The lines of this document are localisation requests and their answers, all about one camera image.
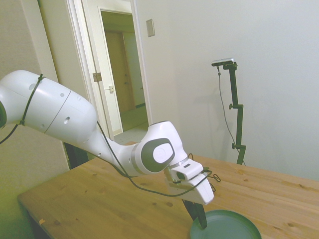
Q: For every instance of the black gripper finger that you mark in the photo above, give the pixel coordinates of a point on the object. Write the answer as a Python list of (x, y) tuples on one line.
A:
[(202, 216), (192, 210)]

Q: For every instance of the camera on black stand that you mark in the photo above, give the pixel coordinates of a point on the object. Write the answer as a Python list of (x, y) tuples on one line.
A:
[(220, 84)]

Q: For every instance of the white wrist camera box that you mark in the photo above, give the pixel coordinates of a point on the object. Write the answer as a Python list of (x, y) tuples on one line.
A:
[(189, 170)]

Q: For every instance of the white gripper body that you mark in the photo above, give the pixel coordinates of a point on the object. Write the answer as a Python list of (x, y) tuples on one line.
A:
[(203, 193)]

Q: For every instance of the white door latch plate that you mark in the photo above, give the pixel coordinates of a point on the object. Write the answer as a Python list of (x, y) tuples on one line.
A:
[(111, 88)]

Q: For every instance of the beige wall switch plate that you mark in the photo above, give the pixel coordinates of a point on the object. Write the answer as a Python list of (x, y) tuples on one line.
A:
[(150, 28)]

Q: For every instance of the beige closet door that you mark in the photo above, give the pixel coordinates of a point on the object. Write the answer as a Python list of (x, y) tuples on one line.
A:
[(62, 49)]

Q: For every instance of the white door frame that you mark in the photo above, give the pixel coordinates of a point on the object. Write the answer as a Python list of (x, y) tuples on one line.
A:
[(139, 49)]

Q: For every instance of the wooden hallway door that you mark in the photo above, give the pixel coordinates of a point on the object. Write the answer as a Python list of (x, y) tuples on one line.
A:
[(119, 74)]

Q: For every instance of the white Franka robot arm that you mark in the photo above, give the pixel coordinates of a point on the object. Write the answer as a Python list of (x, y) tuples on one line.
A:
[(74, 117)]

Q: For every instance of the silver exterior camera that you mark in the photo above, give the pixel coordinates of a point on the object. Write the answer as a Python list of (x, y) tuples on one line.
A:
[(223, 61)]

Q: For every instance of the metal door hinge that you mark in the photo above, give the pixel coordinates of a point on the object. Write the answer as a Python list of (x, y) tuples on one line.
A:
[(97, 77)]

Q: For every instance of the teal round plate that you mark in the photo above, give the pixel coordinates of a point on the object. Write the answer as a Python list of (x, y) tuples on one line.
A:
[(229, 225)]

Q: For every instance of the black camera stand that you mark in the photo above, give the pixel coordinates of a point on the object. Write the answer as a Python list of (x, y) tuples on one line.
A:
[(239, 124)]

